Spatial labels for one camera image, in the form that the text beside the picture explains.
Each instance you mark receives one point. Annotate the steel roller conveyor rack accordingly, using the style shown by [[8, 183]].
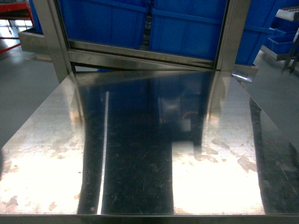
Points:
[[93, 55]]

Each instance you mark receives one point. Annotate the front right blue bin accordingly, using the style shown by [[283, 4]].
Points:
[[193, 27]]

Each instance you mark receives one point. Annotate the front left blue bin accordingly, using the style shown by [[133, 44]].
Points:
[[111, 22]]

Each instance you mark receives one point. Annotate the far left blue bin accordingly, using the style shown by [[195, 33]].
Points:
[[37, 24]]

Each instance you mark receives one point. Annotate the blue bin on side shelf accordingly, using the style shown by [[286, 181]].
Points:
[[280, 44]]

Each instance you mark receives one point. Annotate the right side steel shelf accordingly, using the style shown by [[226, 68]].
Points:
[[287, 22]]

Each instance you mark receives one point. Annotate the stainless steel lift frame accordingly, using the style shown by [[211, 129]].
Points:
[[151, 146]]

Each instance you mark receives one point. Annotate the red metal table frame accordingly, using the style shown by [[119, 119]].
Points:
[[15, 13]]

